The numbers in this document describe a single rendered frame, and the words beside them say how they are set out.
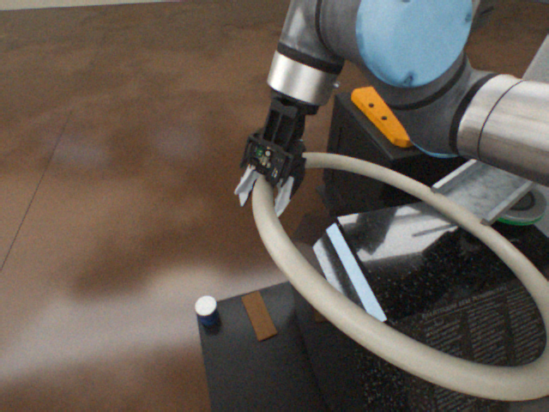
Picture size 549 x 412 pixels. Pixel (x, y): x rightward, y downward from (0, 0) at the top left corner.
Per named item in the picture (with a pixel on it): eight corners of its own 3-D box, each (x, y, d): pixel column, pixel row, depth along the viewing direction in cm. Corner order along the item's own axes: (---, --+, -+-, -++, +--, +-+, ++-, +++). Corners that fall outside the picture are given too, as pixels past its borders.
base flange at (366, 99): (347, 96, 173) (348, 87, 170) (425, 83, 183) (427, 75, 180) (397, 149, 142) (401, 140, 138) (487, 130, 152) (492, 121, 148)
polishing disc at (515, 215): (561, 217, 94) (564, 215, 93) (493, 225, 92) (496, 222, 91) (515, 170, 108) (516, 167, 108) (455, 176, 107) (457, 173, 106)
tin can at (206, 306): (215, 328, 161) (211, 317, 151) (196, 324, 162) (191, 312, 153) (221, 309, 167) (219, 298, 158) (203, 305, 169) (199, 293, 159)
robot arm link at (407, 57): (498, 45, 29) (408, 21, 38) (462, -74, 22) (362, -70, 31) (419, 124, 32) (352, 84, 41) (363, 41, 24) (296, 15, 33)
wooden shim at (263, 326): (241, 298, 172) (241, 297, 170) (258, 291, 174) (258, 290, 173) (258, 342, 156) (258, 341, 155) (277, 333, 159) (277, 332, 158)
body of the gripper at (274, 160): (235, 171, 47) (258, 89, 41) (256, 154, 54) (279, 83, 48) (282, 192, 46) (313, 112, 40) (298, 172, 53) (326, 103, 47)
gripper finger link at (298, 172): (271, 196, 54) (277, 146, 50) (274, 191, 55) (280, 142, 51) (298, 202, 53) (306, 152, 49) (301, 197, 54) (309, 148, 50)
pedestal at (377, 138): (314, 188, 231) (327, 91, 177) (394, 170, 245) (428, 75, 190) (357, 262, 189) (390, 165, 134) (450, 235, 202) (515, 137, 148)
